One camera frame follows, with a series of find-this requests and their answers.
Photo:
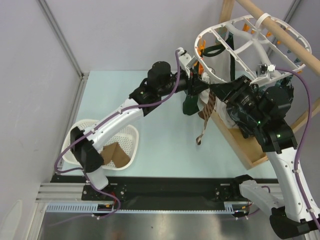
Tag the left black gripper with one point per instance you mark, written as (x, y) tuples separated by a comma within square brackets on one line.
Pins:
[(195, 85)]

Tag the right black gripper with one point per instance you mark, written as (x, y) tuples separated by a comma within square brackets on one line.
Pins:
[(239, 89)]

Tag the brown striped sock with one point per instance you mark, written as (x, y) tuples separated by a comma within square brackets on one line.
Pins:
[(205, 114)]

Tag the white round clip hanger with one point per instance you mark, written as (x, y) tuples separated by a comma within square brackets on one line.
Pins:
[(255, 44)]

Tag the brown socks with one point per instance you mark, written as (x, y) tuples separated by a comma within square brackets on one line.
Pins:
[(114, 153)]

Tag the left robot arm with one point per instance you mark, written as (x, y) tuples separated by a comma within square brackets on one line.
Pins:
[(158, 86)]

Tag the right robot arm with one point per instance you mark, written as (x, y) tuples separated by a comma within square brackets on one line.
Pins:
[(296, 213)]

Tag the orange clothespin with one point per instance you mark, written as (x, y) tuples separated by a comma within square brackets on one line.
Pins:
[(199, 68)]

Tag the dark green sleeve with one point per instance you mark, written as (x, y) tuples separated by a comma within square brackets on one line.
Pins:
[(190, 105)]

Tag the white printed t-shirt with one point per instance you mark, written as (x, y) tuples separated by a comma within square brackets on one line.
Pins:
[(221, 65)]

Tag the dark patterned garment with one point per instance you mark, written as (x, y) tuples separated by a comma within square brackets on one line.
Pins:
[(273, 104)]

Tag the wooden rod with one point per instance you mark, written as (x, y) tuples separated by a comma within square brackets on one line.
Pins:
[(262, 19)]

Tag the white perforated laundry basket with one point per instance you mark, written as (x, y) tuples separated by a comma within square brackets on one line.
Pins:
[(127, 138)]

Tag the aluminium corner profile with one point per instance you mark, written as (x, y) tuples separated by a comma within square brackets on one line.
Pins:
[(56, 29)]

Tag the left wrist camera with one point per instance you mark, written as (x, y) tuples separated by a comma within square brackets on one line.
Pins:
[(186, 61)]

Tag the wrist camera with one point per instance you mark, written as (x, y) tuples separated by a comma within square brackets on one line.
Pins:
[(186, 61), (263, 74)]

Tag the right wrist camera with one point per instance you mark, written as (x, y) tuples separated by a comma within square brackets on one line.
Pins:
[(263, 74)]

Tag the wooden rack frame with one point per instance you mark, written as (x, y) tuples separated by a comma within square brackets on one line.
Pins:
[(248, 150)]

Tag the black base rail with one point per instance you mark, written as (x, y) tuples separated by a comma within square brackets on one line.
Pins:
[(168, 193)]

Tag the white cable duct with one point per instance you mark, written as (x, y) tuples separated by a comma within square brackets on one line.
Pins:
[(97, 208)]

